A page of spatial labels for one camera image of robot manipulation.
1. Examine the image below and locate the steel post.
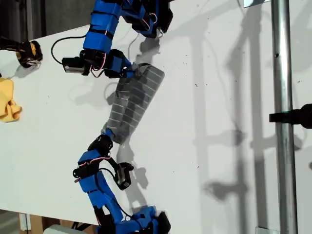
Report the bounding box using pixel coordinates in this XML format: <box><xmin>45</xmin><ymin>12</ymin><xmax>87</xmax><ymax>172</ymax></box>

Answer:
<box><xmin>271</xmin><ymin>0</ymin><xmax>299</xmax><ymax>234</ymax></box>

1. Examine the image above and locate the black and yellow power drill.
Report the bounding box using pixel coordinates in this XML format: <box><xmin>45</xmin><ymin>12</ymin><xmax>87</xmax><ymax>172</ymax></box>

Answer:
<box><xmin>0</xmin><ymin>36</ymin><xmax>44</xmax><ymax>69</ymax></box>

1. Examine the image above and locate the yellow cloth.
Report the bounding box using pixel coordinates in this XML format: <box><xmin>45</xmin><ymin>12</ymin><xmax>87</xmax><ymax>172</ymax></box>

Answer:
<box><xmin>0</xmin><ymin>77</ymin><xmax>23</xmax><ymax>123</ymax></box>

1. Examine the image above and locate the black clamp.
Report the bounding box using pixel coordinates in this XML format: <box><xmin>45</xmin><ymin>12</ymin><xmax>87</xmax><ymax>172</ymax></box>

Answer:
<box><xmin>269</xmin><ymin>103</ymin><xmax>312</xmax><ymax>129</ymax></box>

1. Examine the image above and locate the grey striped towel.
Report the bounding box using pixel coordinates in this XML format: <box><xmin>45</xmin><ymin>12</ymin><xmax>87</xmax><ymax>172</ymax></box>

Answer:
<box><xmin>101</xmin><ymin>62</ymin><xmax>166</xmax><ymax>145</ymax></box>

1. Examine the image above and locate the arm camera stalk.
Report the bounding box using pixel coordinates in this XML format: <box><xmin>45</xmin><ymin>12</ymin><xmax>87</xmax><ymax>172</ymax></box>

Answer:
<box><xmin>107</xmin><ymin>157</ymin><xmax>120</xmax><ymax>171</ymax></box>

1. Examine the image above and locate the brown cardboard box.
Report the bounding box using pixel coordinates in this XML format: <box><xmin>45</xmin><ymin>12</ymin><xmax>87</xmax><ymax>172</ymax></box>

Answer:
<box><xmin>28</xmin><ymin>214</ymin><xmax>98</xmax><ymax>234</ymax></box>

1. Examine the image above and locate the white table leg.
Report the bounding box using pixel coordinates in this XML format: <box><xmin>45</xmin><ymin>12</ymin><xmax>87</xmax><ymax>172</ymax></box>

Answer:
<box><xmin>19</xmin><ymin>213</ymin><xmax>32</xmax><ymax>232</ymax></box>

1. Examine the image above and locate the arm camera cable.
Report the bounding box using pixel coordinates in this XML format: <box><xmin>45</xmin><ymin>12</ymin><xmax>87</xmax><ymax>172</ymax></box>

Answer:
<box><xmin>98</xmin><ymin>167</ymin><xmax>134</xmax><ymax>219</ymax></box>
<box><xmin>50</xmin><ymin>36</ymin><xmax>86</xmax><ymax>66</ymax></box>

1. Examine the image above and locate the white plastic container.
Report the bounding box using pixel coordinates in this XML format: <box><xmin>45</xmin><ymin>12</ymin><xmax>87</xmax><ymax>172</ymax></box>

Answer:
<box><xmin>43</xmin><ymin>224</ymin><xmax>98</xmax><ymax>234</ymax></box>

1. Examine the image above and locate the arm camera box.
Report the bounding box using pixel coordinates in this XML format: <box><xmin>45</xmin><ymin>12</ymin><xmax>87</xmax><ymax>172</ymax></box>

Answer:
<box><xmin>61</xmin><ymin>56</ymin><xmax>90</xmax><ymax>76</ymax></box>
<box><xmin>114</xmin><ymin>162</ymin><xmax>134</xmax><ymax>191</ymax></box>

